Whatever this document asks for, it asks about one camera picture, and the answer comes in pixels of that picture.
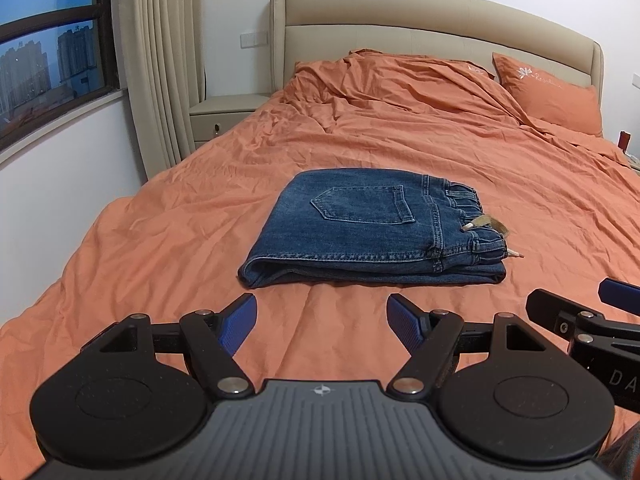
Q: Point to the person's patterned clothing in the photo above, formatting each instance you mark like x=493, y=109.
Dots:
x=622, y=455

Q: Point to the beige padded headboard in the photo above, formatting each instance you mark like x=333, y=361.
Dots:
x=400, y=30

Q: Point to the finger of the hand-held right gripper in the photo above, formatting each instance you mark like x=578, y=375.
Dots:
x=550, y=306
x=622, y=296

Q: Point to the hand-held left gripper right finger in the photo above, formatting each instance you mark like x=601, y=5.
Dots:
x=405, y=322

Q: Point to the beige curtain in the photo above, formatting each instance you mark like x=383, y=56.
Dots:
x=160, y=60

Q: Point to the orange pillow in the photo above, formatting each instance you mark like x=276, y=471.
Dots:
x=550, y=92

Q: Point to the beige nightstand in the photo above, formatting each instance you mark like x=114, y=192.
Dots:
x=220, y=115

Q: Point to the small red object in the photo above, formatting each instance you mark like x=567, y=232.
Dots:
x=624, y=141

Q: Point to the orange bed cover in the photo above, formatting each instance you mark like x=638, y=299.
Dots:
x=350, y=130

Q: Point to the dark framed window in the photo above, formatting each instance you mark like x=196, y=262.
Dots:
x=55, y=50

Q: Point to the blue denim pants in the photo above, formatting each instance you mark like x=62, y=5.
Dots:
x=360, y=225

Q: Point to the white bedside table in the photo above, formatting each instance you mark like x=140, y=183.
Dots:
x=634, y=160

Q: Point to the white wall switch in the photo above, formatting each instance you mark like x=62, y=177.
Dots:
x=252, y=39

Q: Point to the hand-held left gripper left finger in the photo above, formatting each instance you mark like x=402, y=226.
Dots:
x=237, y=325

